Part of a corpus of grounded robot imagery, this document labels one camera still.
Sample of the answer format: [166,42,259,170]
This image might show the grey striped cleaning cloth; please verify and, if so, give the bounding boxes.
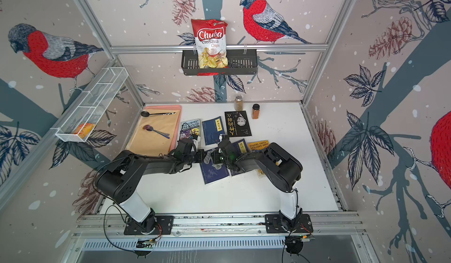
[204,150,223,165]

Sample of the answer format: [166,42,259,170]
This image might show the grey treehouse paperback book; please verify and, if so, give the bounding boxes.
[179,119,201,141]

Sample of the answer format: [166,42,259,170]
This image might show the black Chinese paperback book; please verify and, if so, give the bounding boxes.
[224,111,252,137]

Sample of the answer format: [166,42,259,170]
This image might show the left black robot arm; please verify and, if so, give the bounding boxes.
[93,138,206,236]

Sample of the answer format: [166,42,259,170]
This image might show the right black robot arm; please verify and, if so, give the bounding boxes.
[209,135,303,233]

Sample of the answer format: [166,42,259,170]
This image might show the upper navy thread-bound book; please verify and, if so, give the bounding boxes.
[202,116,225,145]

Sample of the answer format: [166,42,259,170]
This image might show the yellow treehouse paperback book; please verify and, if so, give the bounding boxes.
[248,140,270,178]

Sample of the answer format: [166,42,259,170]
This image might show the purple spoon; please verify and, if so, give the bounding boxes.
[143,124,170,139]

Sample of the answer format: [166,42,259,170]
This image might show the glass jar orange spice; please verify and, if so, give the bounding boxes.
[252,104,260,120]

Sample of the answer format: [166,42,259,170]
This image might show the glass jar brown spice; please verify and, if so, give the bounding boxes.
[234,95,243,111]

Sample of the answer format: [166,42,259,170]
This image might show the black spoon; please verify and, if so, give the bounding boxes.
[140,111,176,117]

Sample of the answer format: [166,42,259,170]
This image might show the orange packet in shelf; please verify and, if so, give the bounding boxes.
[72,123,96,140]

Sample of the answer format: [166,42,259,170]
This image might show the red cassava chips bag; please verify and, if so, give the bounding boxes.
[191,19,229,76]

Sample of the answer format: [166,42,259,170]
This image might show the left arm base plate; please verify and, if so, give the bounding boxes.
[123,216,175,236]

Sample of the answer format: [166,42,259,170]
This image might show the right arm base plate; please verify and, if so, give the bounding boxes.
[264,213,314,234]

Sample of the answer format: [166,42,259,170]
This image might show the left black cable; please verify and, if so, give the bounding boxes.
[103,202,156,257]

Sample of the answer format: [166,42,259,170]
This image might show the black wall basket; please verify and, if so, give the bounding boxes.
[181,49,258,76]

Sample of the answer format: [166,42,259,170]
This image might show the white wire wall shelf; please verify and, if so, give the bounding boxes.
[51,67,129,143]

